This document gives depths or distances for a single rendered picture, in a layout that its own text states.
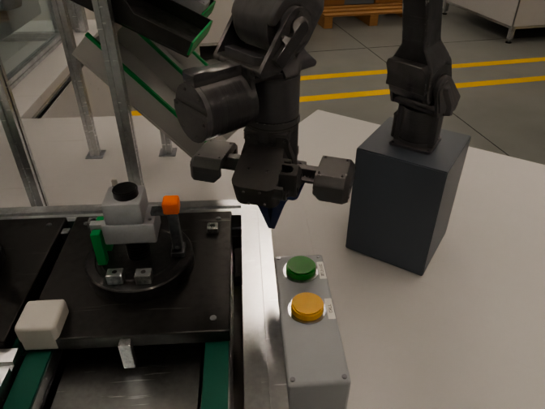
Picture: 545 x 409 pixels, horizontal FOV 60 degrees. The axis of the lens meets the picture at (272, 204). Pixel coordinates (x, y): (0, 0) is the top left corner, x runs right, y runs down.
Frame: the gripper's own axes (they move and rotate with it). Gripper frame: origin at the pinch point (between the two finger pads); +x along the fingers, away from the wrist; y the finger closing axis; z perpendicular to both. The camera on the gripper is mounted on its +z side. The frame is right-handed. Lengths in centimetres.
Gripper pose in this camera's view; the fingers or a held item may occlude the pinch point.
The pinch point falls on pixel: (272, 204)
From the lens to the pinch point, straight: 58.0
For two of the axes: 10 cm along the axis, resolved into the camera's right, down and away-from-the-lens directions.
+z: -2.8, 5.6, -7.8
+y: 9.6, 1.7, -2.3
